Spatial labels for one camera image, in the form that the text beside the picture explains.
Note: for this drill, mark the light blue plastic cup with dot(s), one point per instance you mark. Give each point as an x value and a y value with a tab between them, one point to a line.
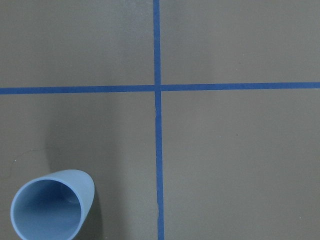
53	206

